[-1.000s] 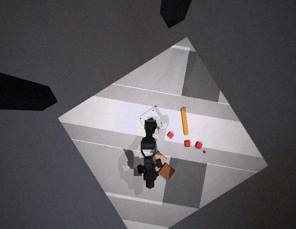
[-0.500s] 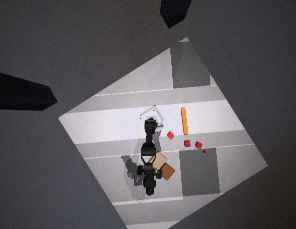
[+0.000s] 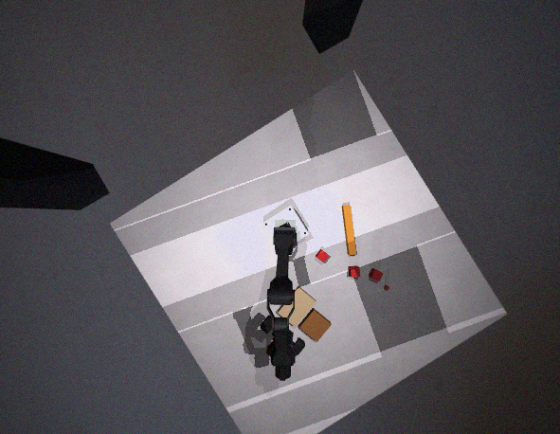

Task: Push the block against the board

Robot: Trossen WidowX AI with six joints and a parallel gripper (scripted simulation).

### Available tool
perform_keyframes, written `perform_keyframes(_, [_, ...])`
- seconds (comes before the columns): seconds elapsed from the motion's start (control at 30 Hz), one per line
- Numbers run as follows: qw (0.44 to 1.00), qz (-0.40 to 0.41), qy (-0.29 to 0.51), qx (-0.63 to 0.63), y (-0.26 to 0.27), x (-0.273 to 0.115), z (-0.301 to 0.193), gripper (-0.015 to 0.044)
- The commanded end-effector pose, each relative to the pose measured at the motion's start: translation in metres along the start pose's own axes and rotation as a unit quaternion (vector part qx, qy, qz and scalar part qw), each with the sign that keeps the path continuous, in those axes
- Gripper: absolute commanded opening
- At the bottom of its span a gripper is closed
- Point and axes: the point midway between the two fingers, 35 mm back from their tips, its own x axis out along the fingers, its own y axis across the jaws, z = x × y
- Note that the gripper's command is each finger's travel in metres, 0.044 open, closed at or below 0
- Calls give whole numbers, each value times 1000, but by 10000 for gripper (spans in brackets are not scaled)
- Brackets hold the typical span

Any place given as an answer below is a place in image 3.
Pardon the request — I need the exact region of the orange long bar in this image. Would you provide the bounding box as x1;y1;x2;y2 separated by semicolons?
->
342;205;356;255

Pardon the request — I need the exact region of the brown rectangular block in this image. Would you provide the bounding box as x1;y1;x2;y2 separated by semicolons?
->
299;308;332;342

